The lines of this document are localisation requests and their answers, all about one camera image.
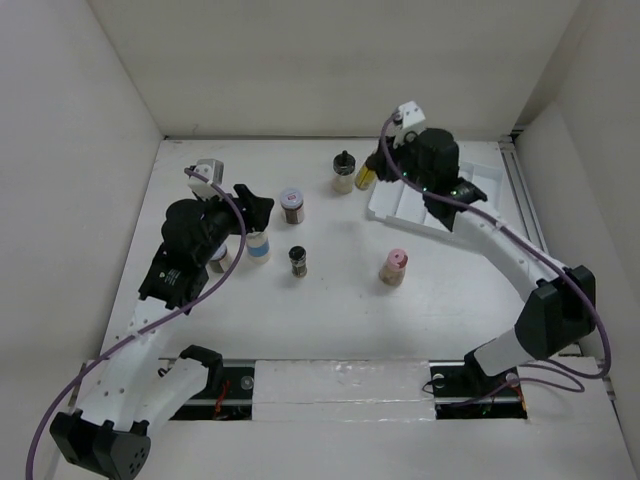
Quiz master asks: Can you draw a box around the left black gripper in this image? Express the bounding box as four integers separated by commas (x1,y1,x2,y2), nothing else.
195,184,271,265

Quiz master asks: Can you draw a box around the small black cap jar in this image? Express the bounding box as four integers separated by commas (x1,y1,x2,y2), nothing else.
288,245,307,278

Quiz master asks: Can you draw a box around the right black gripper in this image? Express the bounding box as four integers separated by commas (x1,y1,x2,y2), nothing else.
369,126,433,193

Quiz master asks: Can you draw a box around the blue label white bottle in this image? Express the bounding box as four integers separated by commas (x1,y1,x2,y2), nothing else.
246,231,271,264

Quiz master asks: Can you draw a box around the yellow label sauce bottle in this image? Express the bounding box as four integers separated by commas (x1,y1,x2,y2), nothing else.
354,156,377,191

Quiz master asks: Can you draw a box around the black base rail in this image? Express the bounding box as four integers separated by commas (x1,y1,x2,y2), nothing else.
173,360,528,423

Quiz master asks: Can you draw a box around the silver lid jar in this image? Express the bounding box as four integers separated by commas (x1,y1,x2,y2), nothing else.
209,244,232,274

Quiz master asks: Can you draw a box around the white lid spice jar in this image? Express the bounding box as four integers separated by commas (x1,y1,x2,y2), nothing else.
280,187,304,225

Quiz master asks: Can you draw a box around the pink lid spice jar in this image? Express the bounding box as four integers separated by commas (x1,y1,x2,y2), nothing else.
379,248,408,287

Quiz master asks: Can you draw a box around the white divided tray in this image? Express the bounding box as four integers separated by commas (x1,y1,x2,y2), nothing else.
367,161,504,249

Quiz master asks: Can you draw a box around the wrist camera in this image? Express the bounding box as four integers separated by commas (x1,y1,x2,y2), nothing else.
389,101,426,149
186,158,224,201

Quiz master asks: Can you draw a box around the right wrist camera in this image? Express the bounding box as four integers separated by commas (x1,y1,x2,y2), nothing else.
389,101,426,149

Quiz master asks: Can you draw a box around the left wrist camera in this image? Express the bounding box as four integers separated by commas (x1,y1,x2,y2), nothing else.
186,158,224,201

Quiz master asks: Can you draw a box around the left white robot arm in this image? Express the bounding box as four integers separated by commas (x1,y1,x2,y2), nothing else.
49,184,274,479

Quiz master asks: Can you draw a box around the black grinder cap jar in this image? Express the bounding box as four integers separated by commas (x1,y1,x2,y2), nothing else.
332,150,356,194

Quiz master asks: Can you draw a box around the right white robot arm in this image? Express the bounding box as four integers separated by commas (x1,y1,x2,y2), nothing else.
365,128,602,403

